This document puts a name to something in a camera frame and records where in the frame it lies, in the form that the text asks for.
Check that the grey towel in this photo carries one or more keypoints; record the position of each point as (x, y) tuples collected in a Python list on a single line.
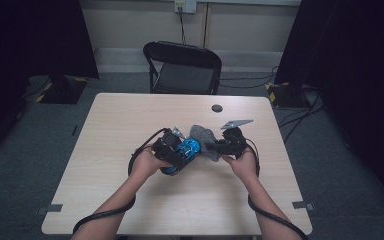
[(204, 136)]

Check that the black stand base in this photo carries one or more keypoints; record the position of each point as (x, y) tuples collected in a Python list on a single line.
[(61, 91), (286, 96)]

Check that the black curtain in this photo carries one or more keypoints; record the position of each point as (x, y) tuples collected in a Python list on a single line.
[(353, 66), (30, 50)]

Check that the grey tape strip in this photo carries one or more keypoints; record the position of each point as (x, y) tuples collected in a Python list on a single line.
[(301, 205), (51, 208)]

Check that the white wall socket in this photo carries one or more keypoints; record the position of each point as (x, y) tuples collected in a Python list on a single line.
[(185, 6)]

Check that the blue toy car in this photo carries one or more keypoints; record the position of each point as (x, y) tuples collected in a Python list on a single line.
[(191, 146)]

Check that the person's left hand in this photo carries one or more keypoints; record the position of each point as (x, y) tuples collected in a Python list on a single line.
[(145, 165)]

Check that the person's right hand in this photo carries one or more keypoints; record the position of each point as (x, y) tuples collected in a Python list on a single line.
[(246, 166)]

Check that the black folding chair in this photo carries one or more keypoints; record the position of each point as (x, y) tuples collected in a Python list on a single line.
[(183, 66)]

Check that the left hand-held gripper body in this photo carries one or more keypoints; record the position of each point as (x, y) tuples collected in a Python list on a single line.
[(165, 146)]

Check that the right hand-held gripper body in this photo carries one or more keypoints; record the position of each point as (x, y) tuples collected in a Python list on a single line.
[(236, 143)]

